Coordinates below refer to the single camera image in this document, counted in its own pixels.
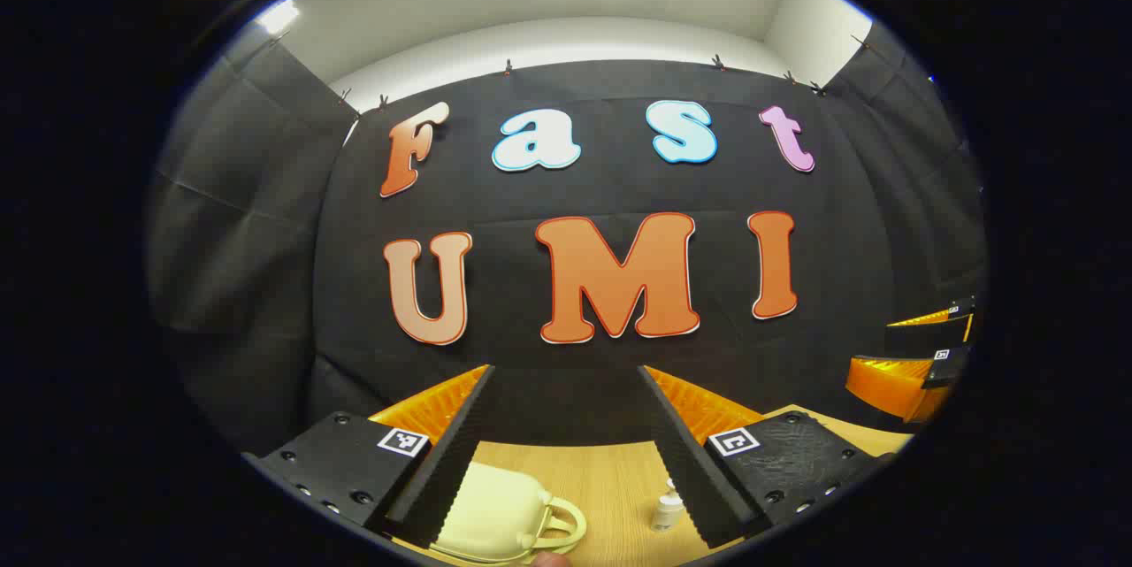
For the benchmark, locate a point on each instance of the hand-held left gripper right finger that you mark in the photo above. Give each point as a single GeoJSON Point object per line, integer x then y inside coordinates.
{"type": "Point", "coordinates": [690, 470]}

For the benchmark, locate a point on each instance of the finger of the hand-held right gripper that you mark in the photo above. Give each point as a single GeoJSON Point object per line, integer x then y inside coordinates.
{"type": "Point", "coordinates": [929, 339]}
{"type": "Point", "coordinates": [893, 386]}

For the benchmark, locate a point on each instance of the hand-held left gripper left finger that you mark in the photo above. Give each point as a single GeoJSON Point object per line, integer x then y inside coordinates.
{"type": "Point", "coordinates": [451, 461]}

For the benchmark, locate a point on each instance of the white pump bottle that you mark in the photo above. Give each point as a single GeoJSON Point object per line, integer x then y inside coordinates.
{"type": "Point", "coordinates": [667, 512]}

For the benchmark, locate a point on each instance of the black backdrop cloth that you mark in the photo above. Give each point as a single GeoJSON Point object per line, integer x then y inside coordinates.
{"type": "Point", "coordinates": [513, 195]}

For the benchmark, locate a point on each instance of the row of small cloth clips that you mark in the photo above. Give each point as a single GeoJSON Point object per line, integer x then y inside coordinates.
{"type": "Point", "coordinates": [508, 68]}

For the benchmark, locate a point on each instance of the ceiling light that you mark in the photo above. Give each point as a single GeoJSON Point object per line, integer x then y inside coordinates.
{"type": "Point", "coordinates": [279, 16]}

